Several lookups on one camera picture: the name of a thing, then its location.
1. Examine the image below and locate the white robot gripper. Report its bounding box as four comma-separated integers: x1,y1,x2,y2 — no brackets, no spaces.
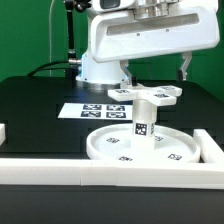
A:
90,1,220,87

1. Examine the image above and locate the white cross-shaped table base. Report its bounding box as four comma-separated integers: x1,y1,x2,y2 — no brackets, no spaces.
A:
108,86,182,106

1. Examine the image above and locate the white round table top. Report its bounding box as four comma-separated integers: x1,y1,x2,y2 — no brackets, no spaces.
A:
86,124,200,164

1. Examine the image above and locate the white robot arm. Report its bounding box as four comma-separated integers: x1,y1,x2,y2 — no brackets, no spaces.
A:
77,0,220,90

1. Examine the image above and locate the white marker sheet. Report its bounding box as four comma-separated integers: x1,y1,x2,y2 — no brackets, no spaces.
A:
58,103,132,120

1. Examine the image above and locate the white left fence piece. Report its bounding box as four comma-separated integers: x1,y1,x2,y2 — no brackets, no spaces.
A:
0,123,6,146

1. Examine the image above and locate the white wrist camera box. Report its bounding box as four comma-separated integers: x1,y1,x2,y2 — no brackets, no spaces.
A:
92,0,136,12

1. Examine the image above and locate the black cable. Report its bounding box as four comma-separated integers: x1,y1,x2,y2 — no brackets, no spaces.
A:
27,59,82,78

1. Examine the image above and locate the black camera stand pole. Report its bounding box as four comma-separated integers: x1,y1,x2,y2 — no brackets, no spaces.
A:
63,0,91,65

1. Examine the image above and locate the white right fence rail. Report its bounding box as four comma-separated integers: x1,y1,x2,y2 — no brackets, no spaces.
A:
193,129,224,164

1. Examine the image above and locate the white fence rail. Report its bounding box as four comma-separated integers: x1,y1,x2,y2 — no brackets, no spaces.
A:
193,129,224,164
0,158,224,190

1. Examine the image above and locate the white hanging cable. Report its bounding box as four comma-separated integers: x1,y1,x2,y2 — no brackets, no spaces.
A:
48,0,58,78

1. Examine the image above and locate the white front fence rail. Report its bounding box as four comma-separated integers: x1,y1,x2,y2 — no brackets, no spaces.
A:
0,158,224,190

